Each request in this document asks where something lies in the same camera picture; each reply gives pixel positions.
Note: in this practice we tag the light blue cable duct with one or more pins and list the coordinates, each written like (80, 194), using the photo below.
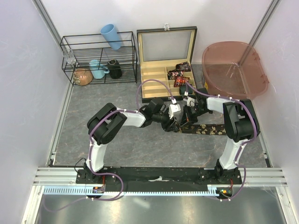
(92, 191)

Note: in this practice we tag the brown round vase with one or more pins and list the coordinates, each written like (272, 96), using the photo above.
(82, 76)

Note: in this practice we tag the black wire rack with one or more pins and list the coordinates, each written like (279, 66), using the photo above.
(95, 47)

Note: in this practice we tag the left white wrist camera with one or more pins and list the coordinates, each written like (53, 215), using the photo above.
(174, 109)

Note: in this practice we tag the black wooden tie box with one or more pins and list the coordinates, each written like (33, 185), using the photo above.
(160, 50)

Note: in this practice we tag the dark green rolled tie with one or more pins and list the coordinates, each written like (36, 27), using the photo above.
(185, 89)

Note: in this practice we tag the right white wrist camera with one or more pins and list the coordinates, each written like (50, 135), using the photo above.
(190, 102)

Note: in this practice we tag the dark floral necktie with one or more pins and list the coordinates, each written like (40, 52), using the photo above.
(203, 129)

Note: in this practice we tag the pink transparent plastic tub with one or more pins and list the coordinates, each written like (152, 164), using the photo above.
(233, 69)

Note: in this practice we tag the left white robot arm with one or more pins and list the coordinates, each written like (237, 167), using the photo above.
(107, 122)

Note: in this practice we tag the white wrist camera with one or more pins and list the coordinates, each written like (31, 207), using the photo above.
(190, 102)
(174, 109)

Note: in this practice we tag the dark pink patterned rolled tie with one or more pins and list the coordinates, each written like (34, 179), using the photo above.
(184, 67)

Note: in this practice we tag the red patterned rolled tie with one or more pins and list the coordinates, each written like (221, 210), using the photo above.
(180, 81)

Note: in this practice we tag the clear glass cup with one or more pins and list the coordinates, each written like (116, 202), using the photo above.
(69, 56)

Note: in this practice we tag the blue plastic cup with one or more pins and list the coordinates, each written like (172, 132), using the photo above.
(111, 36)

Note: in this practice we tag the black ceramic jar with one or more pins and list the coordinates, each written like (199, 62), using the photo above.
(114, 69)

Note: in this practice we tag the black pink floral rolled tie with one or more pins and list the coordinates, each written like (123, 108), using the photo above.
(173, 74)

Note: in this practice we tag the light blue mug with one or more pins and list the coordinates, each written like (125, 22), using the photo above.
(98, 70)

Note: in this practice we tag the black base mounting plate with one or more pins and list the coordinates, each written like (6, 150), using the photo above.
(161, 178)

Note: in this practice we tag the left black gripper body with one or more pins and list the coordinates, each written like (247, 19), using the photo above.
(164, 120)

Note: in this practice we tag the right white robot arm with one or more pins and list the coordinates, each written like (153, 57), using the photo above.
(240, 126)

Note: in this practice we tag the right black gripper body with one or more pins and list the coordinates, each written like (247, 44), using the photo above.
(191, 113)

